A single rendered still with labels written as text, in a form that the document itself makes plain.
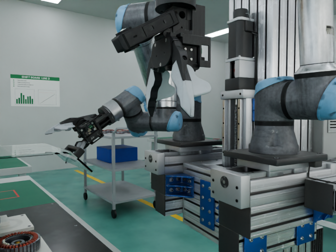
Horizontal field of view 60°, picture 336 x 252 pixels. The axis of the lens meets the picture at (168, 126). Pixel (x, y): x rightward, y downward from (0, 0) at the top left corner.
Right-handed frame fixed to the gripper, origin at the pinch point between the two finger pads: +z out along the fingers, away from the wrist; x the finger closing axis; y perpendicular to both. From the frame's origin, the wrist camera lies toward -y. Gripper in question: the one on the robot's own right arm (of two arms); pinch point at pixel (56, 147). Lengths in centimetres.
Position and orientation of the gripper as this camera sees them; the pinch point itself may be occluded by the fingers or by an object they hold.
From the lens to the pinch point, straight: 102.1
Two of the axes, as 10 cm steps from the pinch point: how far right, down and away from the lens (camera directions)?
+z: -6.9, 5.7, -4.5
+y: 6.2, 1.5, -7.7
